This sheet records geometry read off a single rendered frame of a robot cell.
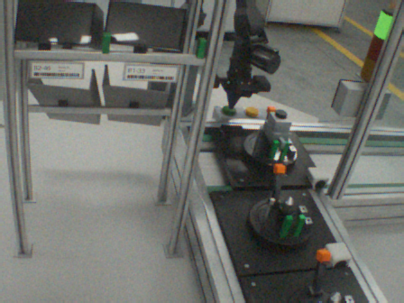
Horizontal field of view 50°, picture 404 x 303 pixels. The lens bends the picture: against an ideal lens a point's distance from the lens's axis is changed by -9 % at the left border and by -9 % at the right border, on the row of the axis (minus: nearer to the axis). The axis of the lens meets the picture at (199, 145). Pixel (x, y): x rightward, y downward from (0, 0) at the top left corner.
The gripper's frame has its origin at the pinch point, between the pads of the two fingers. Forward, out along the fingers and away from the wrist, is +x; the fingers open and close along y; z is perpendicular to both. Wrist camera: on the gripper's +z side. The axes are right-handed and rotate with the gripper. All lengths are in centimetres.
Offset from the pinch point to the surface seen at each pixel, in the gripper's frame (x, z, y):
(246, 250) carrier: 4, 53, -11
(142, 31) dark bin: -32, 37, -33
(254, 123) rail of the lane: 5.1, 5.0, 6.1
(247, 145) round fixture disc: 1.8, 20.3, -1.4
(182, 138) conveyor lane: 5.3, 12.7, -15.7
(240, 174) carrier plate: 3.8, 29.0, -5.4
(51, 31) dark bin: -32, 37, -48
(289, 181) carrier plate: 3.8, 31.8, 6.4
